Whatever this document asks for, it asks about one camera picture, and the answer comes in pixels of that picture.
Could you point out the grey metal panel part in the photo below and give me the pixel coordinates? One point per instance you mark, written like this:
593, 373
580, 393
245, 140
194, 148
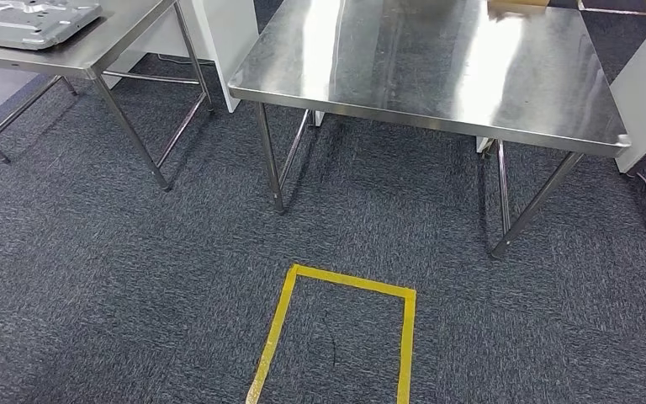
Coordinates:
22, 22

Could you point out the yellow floor tape square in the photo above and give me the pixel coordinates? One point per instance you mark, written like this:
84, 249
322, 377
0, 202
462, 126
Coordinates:
351, 281

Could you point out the yellow floor tape strip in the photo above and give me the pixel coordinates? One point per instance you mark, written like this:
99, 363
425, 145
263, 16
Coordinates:
618, 11

